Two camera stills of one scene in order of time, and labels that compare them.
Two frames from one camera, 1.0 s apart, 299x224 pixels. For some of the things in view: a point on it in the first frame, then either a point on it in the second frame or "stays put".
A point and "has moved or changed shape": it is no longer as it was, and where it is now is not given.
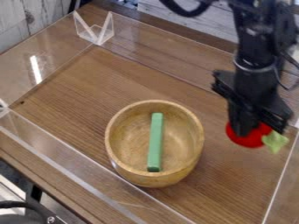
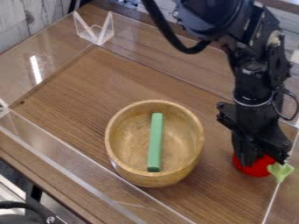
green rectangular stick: [155, 147] stays put
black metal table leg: [41, 216] stays put
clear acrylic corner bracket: [93, 33] stays put
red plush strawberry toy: [261, 136] has moved or changed shape
